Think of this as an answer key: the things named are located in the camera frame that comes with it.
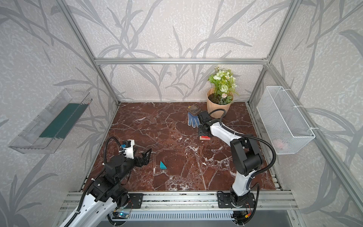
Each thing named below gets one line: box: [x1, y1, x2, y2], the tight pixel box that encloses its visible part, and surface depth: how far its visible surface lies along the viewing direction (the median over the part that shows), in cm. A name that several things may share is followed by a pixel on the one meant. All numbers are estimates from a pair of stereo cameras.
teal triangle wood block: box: [159, 160, 168, 170], surface depth 86 cm
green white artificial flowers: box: [208, 66, 240, 105], surface depth 98 cm
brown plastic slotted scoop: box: [186, 104, 201, 115], surface depth 114 cm
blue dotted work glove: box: [187, 112, 201, 129], surface depth 110 cm
